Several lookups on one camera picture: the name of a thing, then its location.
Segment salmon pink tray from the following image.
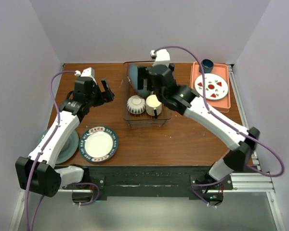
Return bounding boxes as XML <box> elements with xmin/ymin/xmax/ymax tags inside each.
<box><xmin>190</xmin><ymin>62</ymin><xmax>231</xmax><ymax>113</ymax></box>

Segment dark blue plate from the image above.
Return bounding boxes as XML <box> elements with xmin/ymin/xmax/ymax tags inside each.
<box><xmin>128</xmin><ymin>64</ymin><xmax>150</xmax><ymax>98</ymax></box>

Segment cream ceramic mug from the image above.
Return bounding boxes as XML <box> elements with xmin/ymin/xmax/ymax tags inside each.
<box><xmin>145</xmin><ymin>94</ymin><xmax>162</xmax><ymax>119</ymax></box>

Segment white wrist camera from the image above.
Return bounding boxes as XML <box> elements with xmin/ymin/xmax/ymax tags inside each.
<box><xmin>74</xmin><ymin>67</ymin><xmax>97</xmax><ymax>83</ymax></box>
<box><xmin>150</xmin><ymin>49</ymin><xmax>171</xmax><ymax>67</ymax></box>

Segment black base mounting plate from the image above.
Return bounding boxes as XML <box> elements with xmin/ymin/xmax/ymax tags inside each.
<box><xmin>64</xmin><ymin>166</ymin><xmax>233</xmax><ymax>204</ymax></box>

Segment aluminium frame rail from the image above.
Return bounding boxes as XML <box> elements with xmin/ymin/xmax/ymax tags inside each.
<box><xmin>8</xmin><ymin>168</ymin><xmax>286</xmax><ymax>231</ymax></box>

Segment black wire dish rack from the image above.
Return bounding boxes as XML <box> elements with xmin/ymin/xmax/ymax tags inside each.
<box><xmin>122</xmin><ymin>61</ymin><xmax>171</xmax><ymax>128</ymax></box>

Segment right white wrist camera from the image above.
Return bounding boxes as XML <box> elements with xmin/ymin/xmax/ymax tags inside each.
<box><xmin>150</xmin><ymin>49</ymin><xmax>171</xmax><ymax>67</ymax></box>

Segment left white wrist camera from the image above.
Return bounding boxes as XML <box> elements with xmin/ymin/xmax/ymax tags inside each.
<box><xmin>74</xmin><ymin>67</ymin><xmax>97</xmax><ymax>83</ymax></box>

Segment grey green plate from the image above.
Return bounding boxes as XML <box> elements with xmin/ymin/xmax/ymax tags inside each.
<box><xmin>36</xmin><ymin>129</ymin><xmax>79</xmax><ymax>165</ymax></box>

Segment purple cable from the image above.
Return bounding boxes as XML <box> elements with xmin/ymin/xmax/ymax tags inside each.
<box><xmin>25</xmin><ymin>70</ymin><xmax>81</xmax><ymax>231</ymax></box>
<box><xmin>156</xmin><ymin>46</ymin><xmax>285</xmax><ymax>178</ymax></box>

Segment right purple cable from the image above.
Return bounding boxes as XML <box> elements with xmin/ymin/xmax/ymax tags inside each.
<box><xmin>156</xmin><ymin>46</ymin><xmax>285</xmax><ymax>178</ymax></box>

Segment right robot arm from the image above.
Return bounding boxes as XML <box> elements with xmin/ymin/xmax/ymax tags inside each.
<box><xmin>128</xmin><ymin>64</ymin><xmax>260</xmax><ymax>189</ymax></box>

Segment watermelon pattern plate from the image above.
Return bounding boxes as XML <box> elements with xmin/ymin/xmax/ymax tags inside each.
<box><xmin>194</xmin><ymin>73</ymin><xmax>229</xmax><ymax>101</ymax></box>

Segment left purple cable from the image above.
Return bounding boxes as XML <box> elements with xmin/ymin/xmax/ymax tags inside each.
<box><xmin>25</xmin><ymin>70</ymin><xmax>81</xmax><ymax>231</ymax></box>

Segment dark blue mug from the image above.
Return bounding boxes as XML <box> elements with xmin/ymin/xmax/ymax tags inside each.
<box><xmin>201</xmin><ymin>59</ymin><xmax>214</xmax><ymax>73</ymax></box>

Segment white plate green lettered rim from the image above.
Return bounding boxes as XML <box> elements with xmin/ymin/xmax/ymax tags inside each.
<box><xmin>79</xmin><ymin>126</ymin><xmax>118</xmax><ymax>163</ymax></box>

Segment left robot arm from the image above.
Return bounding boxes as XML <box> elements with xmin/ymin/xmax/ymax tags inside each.
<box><xmin>15</xmin><ymin>77</ymin><xmax>115</xmax><ymax>197</ymax></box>

